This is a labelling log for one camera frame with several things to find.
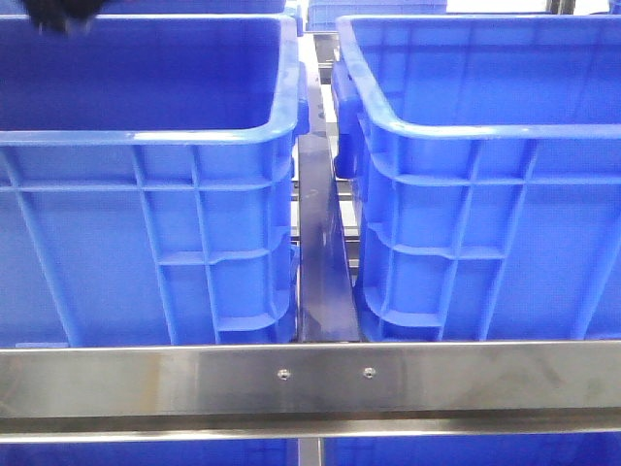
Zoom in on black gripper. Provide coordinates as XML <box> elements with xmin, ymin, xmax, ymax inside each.
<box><xmin>22</xmin><ymin>0</ymin><xmax>107</xmax><ymax>35</ymax></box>

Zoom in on rear left blue bin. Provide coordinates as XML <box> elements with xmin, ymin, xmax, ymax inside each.
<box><xmin>101</xmin><ymin>0</ymin><xmax>304</xmax><ymax>37</ymax></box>

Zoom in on left blue plastic bin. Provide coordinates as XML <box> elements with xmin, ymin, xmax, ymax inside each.
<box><xmin>1</xmin><ymin>15</ymin><xmax>309</xmax><ymax>349</ymax></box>

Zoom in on blue plastic bin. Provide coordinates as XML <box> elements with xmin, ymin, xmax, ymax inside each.
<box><xmin>332</xmin><ymin>15</ymin><xmax>620</xmax><ymax>342</ymax></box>
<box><xmin>1</xmin><ymin>15</ymin><xmax>309</xmax><ymax>349</ymax></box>

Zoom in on rear centre blue bin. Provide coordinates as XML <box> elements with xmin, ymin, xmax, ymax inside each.
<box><xmin>307</xmin><ymin>0</ymin><xmax>447</xmax><ymax>32</ymax></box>

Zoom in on right blue plastic bin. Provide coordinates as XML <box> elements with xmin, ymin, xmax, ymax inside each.
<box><xmin>332</xmin><ymin>15</ymin><xmax>620</xmax><ymax>342</ymax></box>

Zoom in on lower left blue bin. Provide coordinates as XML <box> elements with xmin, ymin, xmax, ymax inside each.
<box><xmin>1</xmin><ymin>439</ymin><xmax>298</xmax><ymax>465</ymax></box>

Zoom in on lower right blue bin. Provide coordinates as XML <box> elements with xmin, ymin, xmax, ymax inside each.
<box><xmin>325</xmin><ymin>433</ymin><xmax>620</xmax><ymax>465</ymax></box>

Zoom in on stainless steel front rail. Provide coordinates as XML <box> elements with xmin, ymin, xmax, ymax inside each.
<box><xmin>1</xmin><ymin>341</ymin><xmax>620</xmax><ymax>443</ymax></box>

